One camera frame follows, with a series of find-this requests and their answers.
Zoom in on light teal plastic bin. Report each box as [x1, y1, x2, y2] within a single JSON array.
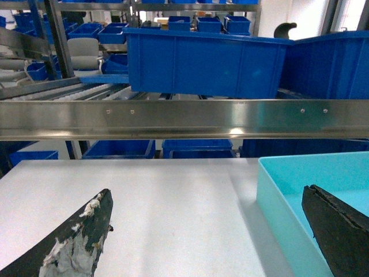
[[257, 152, 368, 276]]

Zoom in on large blue bin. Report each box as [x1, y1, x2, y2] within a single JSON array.
[[124, 28, 294, 99], [279, 31, 368, 100]]

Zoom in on blue bin under rail left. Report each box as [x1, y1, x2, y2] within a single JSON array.
[[82, 140, 156, 159]]

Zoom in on grey office chair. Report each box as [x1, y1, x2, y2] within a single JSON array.
[[67, 38, 104, 74]]

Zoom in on blue bin under rail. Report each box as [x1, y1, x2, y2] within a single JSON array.
[[82, 140, 156, 159], [239, 139, 368, 158], [161, 139, 236, 159]]

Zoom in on stainless steel shelf rail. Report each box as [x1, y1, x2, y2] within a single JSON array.
[[1, 100, 368, 141]]

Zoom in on large blue bin centre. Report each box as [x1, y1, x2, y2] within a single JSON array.
[[124, 28, 294, 99]]

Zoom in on large blue bin right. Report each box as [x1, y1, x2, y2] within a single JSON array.
[[279, 31, 368, 100]]

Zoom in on blue bin under rail centre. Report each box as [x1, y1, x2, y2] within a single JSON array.
[[161, 139, 236, 159]]

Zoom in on blue bin under rail right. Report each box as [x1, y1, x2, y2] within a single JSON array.
[[239, 139, 368, 158]]

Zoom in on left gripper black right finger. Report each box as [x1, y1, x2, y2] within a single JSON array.
[[302, 185, 368, 276]]

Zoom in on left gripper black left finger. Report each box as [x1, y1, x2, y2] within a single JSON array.
[[1, 189, 114, 276]]

